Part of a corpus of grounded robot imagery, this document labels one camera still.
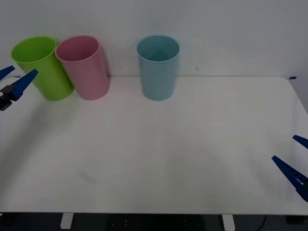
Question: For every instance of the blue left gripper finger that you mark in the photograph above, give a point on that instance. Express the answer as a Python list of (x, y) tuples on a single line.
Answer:
[(21, 84), (6, 72)]

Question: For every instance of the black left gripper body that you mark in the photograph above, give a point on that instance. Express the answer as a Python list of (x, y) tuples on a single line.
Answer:
[(4, 103)]

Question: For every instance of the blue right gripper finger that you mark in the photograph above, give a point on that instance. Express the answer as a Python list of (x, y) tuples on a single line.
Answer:
[(302, 141), (292, 174)]

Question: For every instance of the green plastic bin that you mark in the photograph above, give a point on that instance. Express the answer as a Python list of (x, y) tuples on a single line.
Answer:
[(41, 69)]

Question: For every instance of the pink plastic bin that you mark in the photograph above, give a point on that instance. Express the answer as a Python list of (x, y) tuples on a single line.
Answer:
[(84, 72)]

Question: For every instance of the white table leg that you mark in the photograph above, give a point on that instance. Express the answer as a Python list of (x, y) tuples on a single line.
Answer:
[(66, 221), (228, 222)]

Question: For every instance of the pale blue plastic bin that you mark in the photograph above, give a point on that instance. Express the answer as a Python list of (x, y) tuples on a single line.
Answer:
[(157, 77)]

